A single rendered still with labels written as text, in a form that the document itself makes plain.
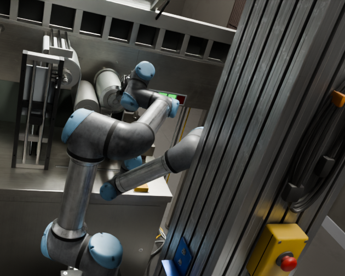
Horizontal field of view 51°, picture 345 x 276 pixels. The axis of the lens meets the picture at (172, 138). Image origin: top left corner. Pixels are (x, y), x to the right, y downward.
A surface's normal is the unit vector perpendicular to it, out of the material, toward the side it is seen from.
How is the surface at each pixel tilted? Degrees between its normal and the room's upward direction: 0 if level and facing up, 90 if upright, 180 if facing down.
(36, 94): 90
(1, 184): 0
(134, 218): 90
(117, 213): 90
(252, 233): 90
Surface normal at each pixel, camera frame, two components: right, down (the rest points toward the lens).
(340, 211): -0.91, -0.09
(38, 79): 0.29, 0.48
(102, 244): 0.39, -0.82
